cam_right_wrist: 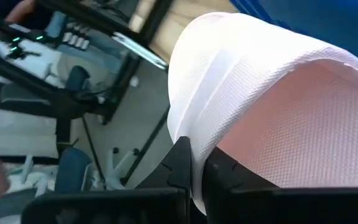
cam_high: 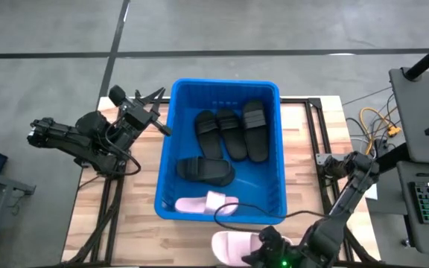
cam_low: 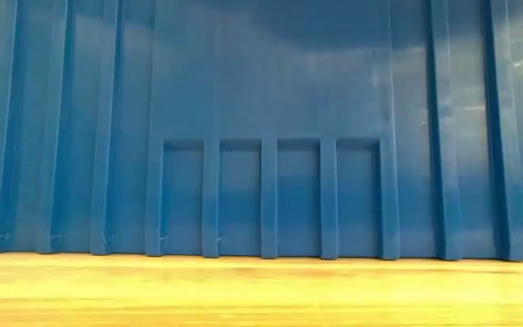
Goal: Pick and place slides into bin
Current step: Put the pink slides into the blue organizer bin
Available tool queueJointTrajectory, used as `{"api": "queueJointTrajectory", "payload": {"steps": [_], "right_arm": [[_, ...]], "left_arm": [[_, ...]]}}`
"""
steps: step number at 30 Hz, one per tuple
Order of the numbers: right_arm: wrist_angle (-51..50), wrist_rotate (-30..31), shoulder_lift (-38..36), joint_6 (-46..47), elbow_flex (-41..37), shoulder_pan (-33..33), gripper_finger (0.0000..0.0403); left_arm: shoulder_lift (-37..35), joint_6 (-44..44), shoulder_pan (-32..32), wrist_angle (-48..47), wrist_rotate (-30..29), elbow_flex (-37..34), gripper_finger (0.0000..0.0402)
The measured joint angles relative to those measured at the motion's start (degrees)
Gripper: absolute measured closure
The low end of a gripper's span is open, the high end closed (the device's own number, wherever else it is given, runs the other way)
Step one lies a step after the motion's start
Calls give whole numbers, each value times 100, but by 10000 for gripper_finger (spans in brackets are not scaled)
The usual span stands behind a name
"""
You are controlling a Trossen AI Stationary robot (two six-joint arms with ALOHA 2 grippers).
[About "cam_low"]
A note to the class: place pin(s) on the blue plastic bin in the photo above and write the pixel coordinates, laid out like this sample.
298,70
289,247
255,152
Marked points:
261,113

